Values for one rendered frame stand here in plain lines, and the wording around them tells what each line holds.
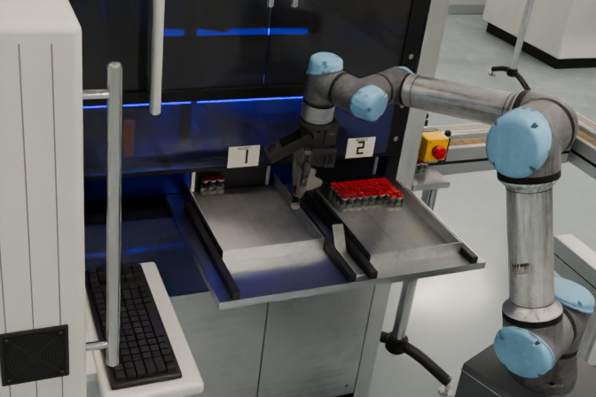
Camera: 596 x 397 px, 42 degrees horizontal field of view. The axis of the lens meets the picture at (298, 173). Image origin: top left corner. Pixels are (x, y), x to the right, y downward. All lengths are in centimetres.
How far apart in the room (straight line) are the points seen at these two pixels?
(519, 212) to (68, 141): 82
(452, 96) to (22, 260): 91
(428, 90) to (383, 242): 47
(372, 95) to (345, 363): 119
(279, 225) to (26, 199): 85
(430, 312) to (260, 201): 140
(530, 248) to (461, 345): 168
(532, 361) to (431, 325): 165
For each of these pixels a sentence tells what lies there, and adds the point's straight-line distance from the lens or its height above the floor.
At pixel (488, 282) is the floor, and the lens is 359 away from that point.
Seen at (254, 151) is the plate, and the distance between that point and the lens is 200.
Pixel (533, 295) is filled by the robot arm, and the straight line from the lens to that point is 157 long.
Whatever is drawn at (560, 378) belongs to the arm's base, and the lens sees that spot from 180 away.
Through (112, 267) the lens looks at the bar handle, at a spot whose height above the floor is 111.
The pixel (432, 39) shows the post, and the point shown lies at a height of 133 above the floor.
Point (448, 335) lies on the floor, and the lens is 321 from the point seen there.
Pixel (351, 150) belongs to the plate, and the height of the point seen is 101.
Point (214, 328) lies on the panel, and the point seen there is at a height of 47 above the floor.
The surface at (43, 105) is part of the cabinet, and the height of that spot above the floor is 142.
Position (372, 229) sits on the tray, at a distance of 203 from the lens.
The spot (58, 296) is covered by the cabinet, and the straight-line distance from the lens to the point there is 140.
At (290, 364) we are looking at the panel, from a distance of 249.
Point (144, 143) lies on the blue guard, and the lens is 191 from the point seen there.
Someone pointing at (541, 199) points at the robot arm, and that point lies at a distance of 150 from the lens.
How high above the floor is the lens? 190
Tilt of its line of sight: 27 degrees down
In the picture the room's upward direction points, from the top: 7 degrees clockwise
